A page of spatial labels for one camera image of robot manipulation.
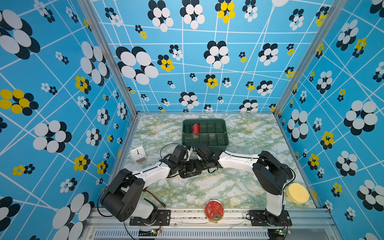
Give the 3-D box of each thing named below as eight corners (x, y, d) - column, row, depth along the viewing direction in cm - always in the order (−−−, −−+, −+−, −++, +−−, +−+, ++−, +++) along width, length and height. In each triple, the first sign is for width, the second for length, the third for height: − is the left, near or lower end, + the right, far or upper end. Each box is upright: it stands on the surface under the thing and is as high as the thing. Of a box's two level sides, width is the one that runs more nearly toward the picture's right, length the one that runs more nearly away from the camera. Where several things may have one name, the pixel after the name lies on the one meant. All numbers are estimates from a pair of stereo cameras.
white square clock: (133, 163, 95) (131, 161, 92) (132, 151, 100) (130, 149, 98) (146, 159, 96) (144, 157, 94) (144, 148, 102) (142, 145, 99)
